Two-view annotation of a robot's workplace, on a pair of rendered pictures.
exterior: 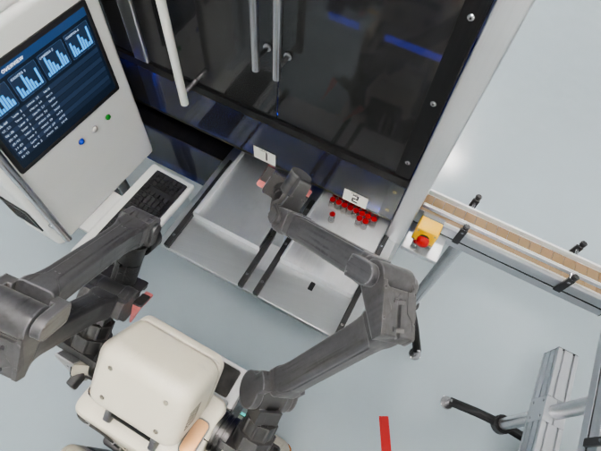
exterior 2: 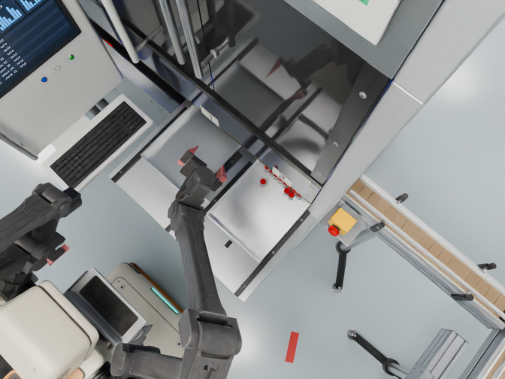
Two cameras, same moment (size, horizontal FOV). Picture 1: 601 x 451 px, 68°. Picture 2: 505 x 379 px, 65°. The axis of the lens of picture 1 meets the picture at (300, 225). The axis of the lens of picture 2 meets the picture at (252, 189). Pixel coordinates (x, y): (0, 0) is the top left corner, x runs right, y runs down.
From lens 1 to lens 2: 0.46 m
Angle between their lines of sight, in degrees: 16
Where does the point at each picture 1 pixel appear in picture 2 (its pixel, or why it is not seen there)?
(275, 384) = (132, 367)
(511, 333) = (430, 289)
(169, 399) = (36, 369)
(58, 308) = not seen: outside the picture
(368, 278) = (185, 344)
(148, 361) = (25, 334)
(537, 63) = not seen: outside the picture
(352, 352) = not seen: outside the picture
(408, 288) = (225, 354)
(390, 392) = (306, 314)
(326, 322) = (232, 280)
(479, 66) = (373, 136)
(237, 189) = (185, 137)
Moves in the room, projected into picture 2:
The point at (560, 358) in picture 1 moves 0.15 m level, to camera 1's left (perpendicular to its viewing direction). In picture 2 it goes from (450, 341) to (415, 328)
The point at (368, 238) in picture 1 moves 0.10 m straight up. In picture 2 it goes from (291, 209) to (294, 203)
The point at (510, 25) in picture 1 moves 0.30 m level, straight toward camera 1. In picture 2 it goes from (398, 118) to (271, 256)
